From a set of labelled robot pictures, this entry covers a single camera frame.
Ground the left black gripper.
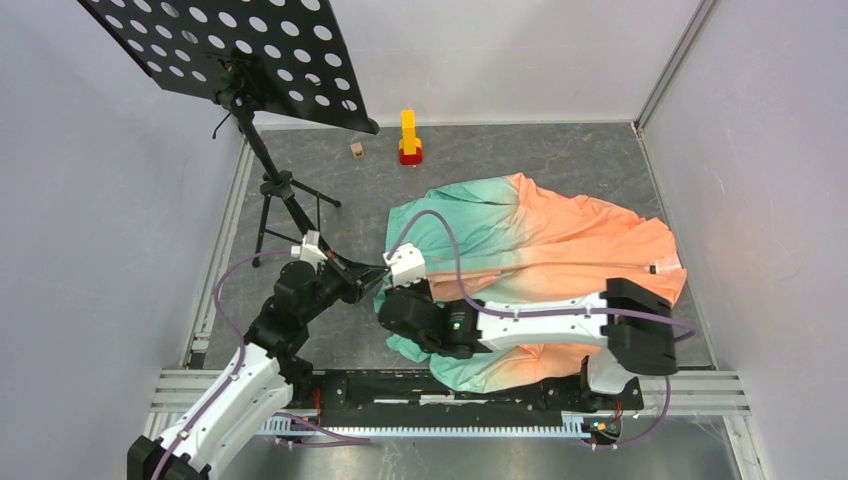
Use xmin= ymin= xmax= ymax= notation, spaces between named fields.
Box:
xmin=298 ymin=249 xmax=388 ymax=323

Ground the green and orange jacket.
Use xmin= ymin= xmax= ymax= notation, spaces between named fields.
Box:
xmin=374 ymin=172 xmax=688 ymax=395

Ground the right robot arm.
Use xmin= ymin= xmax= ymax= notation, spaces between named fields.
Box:
xmin=376 ymin=278 xmax=678 ymax=408

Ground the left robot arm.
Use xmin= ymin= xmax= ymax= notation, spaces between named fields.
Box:
xmin=126 ymin=252 xmax=388 ymax=479

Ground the small wooden cube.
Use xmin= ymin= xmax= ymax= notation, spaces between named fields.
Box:
xmin=350 ymin=142 xmax=365 ymax=159

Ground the red cylinder block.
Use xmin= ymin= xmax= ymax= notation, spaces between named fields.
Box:
xmin=398 ymin=147 xmax=423 ymax=166

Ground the yellow block tower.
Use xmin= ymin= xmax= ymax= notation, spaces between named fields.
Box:
xmin=399 ymin=109 xmax=422 ymax=155

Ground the black perforated music stand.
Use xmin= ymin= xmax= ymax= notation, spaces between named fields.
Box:
xmin=80 ymin=0 xmax=379 ymax=246

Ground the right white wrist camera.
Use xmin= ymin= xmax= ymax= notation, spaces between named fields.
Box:
xmin=383 ymin=243 xmax=427 ymax=288

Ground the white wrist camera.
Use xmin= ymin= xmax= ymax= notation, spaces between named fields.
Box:
xmin=290 ymin=230 xmax=328 ymax=271
xmin=383 ymin=243 xmax=427 ymax=288

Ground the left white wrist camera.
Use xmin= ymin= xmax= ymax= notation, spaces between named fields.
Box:
xmin=290 ymin=230 xmax=328 ymax=271

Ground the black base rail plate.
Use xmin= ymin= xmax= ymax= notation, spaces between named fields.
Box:
xmin=287 ymin=369 xmax=644 ymax=427

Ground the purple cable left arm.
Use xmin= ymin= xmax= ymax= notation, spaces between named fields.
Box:
xmin=150 ymin=248 xmax=372 ymax=480

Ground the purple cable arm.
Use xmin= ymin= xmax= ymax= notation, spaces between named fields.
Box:
xmin=150 ymin=248 xmax=372 ymax=480
xmin=385 ymin=209 xmax=698 ymax=450

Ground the white toothed cable duct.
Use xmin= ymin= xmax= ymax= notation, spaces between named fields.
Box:
xmin=257 ymin=416 xmax=590 ymax=440

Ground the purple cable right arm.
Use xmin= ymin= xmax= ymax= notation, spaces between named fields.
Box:
xmin=385 ymin=209 xmax=698 ymax=450

